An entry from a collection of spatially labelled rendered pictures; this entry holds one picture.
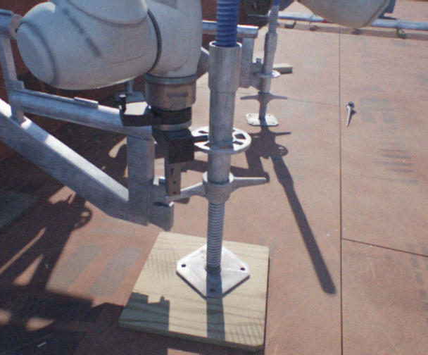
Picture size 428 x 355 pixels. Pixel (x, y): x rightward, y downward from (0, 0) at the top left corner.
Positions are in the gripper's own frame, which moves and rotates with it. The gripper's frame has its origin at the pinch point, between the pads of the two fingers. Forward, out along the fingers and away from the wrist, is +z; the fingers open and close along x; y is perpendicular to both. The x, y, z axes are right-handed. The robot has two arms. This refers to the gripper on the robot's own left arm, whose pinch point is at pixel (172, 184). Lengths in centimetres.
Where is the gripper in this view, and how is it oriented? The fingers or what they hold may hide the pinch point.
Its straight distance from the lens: 74.9
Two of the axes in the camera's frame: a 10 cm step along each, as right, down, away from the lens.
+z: -0.4, 8.6, 5.1
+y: 9.3, -1.5, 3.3
